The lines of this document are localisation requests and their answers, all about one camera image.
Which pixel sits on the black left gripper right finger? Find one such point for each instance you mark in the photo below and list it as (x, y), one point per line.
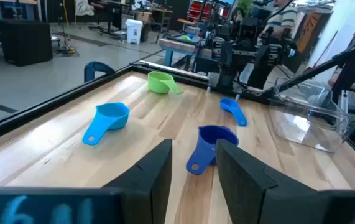
(245, 186)

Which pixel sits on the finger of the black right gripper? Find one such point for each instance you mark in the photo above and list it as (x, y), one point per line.
(255, 71)
(265, 68)

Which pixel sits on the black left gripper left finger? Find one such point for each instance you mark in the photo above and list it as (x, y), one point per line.
(146, 186)

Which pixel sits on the medium blue measuring cup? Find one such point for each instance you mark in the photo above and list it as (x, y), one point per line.
(233, 107)

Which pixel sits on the dark indigo measuring cup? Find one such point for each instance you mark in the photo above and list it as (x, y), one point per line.
(205, 146)

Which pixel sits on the light blue measuring cup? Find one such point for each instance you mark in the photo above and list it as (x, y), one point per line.
(108, 116)

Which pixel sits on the green measuring cup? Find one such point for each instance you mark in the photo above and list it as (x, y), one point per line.
(158, 84)

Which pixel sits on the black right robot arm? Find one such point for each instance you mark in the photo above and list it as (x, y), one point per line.
(227, 68)

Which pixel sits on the clear plastic basket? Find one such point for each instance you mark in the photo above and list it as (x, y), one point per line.
(307, 124)

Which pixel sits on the black diagonal rig strut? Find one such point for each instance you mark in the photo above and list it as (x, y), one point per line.
(320, 67)

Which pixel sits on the red storage bin rack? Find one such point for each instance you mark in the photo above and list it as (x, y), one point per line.
(199, 11)

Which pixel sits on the wooden workbench with blue legs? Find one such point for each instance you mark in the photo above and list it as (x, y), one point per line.
(177, 46)

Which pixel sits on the white trash bin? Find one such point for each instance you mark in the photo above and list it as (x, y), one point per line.
(133, 31)

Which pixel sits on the black rolling desk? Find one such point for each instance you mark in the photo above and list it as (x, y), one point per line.
(112, 15)

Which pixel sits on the black cabinet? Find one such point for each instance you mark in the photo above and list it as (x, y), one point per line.
(25, 43)

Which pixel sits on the black aluminium table frame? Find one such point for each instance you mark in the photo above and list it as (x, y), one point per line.
(40, 109)

